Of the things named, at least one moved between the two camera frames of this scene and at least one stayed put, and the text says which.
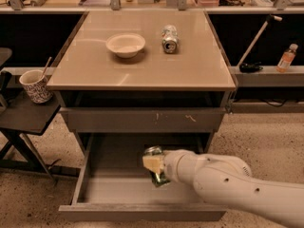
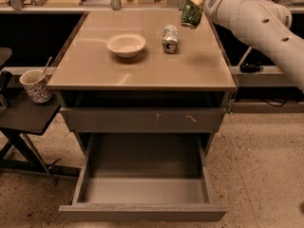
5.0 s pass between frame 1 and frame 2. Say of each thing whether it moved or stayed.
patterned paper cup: stayed
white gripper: moved
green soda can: moved
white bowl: stayed
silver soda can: stayed
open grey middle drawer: stayed
